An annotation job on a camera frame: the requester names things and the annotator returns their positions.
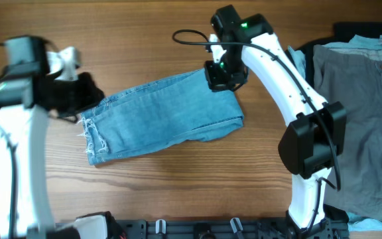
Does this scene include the light blue jeans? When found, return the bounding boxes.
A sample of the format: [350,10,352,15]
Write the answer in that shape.
[80,69,244,165]

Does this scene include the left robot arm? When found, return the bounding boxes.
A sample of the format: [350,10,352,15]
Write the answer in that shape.
[0,35,126,238]

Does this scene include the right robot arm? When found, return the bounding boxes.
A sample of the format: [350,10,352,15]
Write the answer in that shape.
[205,5,346,238]

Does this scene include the black garment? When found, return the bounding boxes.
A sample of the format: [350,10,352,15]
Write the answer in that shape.
[293,21,382,80]

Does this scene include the grey shorts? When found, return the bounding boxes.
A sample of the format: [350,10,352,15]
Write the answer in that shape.
[313,45,382,221]

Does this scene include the light blue shirt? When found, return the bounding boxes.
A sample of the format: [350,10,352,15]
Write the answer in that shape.
[285,35,382,86]

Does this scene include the right black cable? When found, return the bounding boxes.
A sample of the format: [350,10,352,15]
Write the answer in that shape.
[172,29,342,233]

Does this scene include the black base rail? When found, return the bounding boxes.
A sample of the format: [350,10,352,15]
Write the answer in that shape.
[62,217,350,239]

